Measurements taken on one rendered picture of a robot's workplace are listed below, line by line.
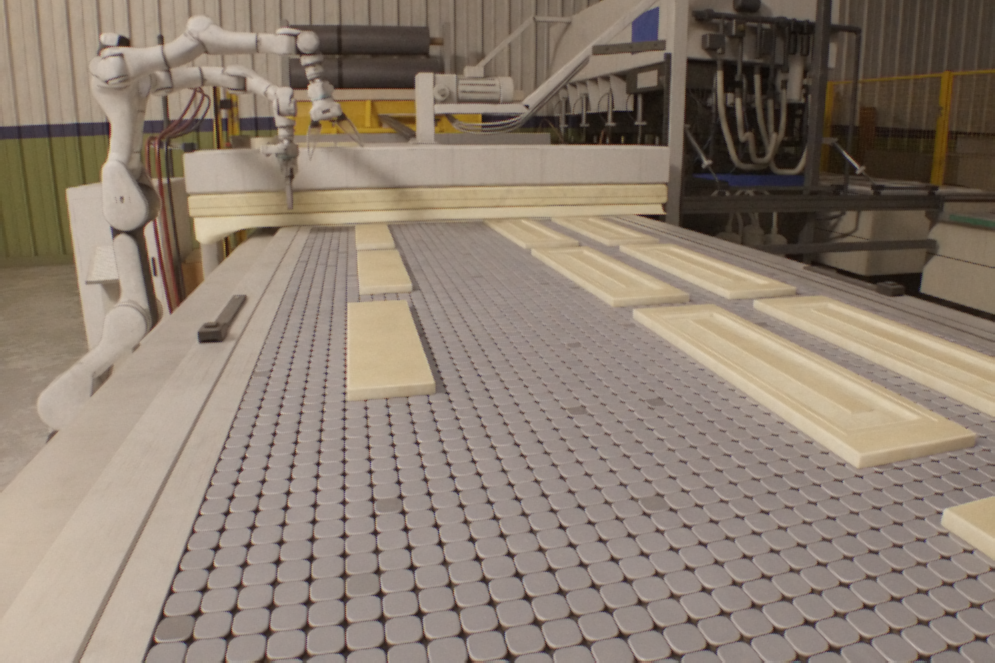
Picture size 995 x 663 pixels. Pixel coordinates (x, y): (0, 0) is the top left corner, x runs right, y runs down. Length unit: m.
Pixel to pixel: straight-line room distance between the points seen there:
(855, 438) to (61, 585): 0.85
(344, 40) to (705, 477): 6.01
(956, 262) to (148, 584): 4.62
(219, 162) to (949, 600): 2.76
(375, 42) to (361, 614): 6.13
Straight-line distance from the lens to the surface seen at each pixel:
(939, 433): 0.94
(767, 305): 1.46
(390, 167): 2.87
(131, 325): 2.53
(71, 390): 2.68
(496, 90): 3.78
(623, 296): 1.44
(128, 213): 2.45
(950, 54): 10.96
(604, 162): 3.09
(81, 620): 0.63
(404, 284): 1.55
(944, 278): 4.85
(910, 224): 5.57
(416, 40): 6.51
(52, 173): 7.78
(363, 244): 2.15
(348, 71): 6.38
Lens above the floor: 1.24
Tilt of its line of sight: 14 degrees down
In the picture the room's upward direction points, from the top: straight up
